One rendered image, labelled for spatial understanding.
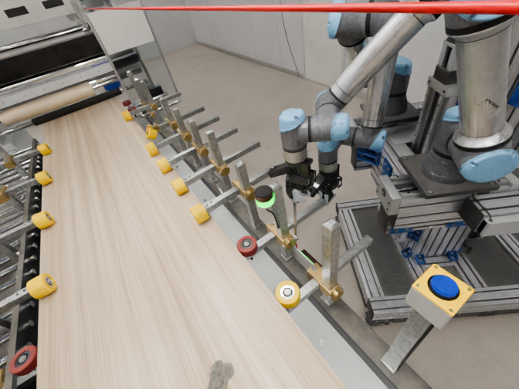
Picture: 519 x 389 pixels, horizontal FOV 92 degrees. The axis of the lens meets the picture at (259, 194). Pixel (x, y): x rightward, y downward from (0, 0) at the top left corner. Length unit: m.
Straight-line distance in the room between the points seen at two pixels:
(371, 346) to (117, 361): 0.80
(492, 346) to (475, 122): 1.43
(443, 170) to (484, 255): 1.05
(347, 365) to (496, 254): 1.25
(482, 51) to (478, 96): 0.10
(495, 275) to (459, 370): 0.54
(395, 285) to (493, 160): 1.04
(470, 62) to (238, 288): 0.85
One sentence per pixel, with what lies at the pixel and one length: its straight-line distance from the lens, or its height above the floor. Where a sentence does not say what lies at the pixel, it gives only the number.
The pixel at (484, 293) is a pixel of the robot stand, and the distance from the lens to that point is 1.84.
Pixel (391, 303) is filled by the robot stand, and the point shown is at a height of 0.23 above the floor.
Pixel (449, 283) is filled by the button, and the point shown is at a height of 1.23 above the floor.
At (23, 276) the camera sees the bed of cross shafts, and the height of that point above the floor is 0.83.
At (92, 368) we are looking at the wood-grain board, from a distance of 1.04.
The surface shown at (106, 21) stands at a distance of 3.08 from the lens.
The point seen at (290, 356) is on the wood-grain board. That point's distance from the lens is 0.82.
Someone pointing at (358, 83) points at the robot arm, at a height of 1.39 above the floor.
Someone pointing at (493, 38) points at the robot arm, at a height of 1.51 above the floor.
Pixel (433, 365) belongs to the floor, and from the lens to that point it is 1.84.
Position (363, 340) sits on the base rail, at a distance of 1.05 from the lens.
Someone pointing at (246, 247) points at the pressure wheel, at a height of 0.91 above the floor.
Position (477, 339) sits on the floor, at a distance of 1.97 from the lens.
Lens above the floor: 1.69
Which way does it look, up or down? 43 degrees down
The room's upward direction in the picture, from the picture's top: 14 degrees counter-clockwise
